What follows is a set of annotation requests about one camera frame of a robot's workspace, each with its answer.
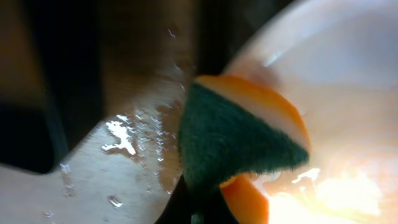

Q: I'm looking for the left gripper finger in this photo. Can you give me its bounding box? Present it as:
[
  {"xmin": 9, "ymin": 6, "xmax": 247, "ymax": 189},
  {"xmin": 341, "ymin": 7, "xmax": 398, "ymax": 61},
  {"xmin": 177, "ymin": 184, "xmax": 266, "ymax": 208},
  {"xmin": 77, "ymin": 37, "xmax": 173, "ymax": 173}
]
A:
[{"xmin": 1, "ymin": 1, "xmax": 196, "ymax": 224}]

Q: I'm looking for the orange green sponge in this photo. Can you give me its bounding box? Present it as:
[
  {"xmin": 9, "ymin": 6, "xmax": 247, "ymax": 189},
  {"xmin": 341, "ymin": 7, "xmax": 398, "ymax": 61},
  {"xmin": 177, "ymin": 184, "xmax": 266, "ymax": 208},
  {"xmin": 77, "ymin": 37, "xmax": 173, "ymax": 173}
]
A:
[{"xmin": 178, "ymin": 76, "xmax": 311, "ymax": 223}]

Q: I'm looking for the white plate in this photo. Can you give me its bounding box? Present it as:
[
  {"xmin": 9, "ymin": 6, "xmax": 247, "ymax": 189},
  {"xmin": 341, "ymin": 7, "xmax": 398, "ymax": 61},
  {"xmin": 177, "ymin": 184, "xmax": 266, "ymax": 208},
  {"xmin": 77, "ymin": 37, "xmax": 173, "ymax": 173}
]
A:
[{"xmin": 229, "ymin": 0, "xmax": 397, "ymax": 224}]

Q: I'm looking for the large brown serving tray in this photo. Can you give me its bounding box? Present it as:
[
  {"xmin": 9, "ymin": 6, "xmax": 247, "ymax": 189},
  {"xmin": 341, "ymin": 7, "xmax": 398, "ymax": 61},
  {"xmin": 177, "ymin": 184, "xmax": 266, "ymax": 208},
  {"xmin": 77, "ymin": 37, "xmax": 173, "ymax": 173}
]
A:
[{"xmin": 196, "ymin": 0, "xmax": 294, "ymax": 76}]

